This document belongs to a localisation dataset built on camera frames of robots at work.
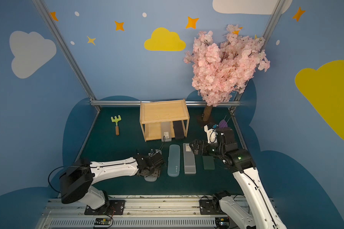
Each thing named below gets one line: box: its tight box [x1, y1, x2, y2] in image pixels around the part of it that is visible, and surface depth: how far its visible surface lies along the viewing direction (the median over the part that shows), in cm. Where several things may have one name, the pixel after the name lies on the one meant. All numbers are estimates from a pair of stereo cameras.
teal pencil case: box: [167, 144, 181, 177], surface depth 95 cm
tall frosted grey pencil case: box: [182, 143, 197, 175], surface depth 93 cm
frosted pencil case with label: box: [160, 121, 172, 143], surface depth 106 cm
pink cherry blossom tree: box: [183, 24, 270, 122], surface depth 72 cm
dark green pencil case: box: [202, 155, 215, 170], surface depth 91 cm
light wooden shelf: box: [139, 98, 190, 142], surface depth 95 cm
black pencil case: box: [172, 120, 185, 139], surface depth 106 cm
